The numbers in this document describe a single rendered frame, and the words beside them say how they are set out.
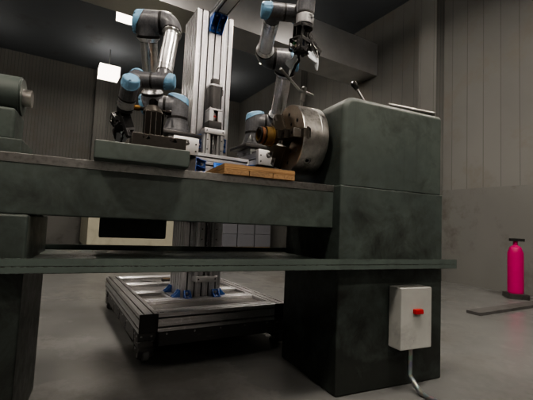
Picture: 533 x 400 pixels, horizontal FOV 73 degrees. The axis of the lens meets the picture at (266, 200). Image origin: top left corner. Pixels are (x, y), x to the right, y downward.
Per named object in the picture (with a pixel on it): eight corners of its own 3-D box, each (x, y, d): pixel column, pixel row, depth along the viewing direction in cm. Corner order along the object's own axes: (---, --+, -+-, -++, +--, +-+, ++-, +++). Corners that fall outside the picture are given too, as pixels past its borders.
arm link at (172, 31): (186, 26, 194) (175, 97, 172) (166, 25, 193) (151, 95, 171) (184, 6, 184) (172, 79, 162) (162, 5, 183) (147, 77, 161)
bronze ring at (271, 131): (273, 129, 170) (254, 126, 166) (281, 125, 161) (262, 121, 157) (272, 149, 169) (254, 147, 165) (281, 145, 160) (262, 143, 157)
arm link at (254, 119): (243, 134, 235) (245, 113, 236) (264, 136, 237) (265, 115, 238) (245, 129, 223) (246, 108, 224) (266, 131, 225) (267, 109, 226)
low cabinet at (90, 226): (154, 245, 978) (156, 215, 984) (178, 252, 790) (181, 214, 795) (78, 244, 887) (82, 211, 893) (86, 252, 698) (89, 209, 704)
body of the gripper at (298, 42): (287, 52, 154) (289, 24, 153) (300, 59, 160) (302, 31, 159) (301, 48, 148) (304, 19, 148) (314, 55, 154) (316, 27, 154)
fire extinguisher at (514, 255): (536, 299, 397) (536, 239, 401) (523, 301, 382) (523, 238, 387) (508, 294, 421) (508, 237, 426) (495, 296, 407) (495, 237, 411)
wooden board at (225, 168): (259, 187, 180) (259, 179, 180) (294, 180, 147) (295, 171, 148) (200, 182, 168) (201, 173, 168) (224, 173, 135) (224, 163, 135)
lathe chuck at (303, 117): (284, 170, 188) (293, 108, 182) (315, 180, 159) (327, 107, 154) (268, 167, 184) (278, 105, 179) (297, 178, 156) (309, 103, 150)
